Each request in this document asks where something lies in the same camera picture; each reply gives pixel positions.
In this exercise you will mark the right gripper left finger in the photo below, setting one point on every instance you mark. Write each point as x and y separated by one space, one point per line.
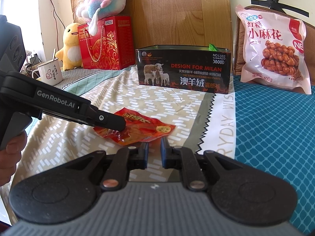
70 190

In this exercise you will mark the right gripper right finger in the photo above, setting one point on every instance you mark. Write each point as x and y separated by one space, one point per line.
240 192

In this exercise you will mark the red spicy snack packet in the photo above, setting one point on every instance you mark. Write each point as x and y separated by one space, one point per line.
139 128

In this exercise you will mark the person's left hand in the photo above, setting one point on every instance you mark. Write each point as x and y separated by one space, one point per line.
10 156

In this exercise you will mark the cluttered side table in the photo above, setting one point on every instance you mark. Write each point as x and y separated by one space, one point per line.
30 65

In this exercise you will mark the white enamel mug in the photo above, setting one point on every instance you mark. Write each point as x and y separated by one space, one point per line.
49 72

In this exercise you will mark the yellow duck plush toy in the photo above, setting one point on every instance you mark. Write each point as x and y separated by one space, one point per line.
70 54

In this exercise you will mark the patchwork bed sheet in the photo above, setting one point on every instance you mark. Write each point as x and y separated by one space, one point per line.
264 127

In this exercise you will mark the red gift box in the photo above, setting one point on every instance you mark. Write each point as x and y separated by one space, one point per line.
111 48

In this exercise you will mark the black sheep-print box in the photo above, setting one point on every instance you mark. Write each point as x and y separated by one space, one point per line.
195 68

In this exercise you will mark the pink blue plush toy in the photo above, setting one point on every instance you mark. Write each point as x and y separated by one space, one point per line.
93 10

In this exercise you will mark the pink fried twist snack bag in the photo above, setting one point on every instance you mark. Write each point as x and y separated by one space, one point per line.
273 49

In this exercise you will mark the wooden headboard panel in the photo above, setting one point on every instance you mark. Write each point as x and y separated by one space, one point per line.
178 22

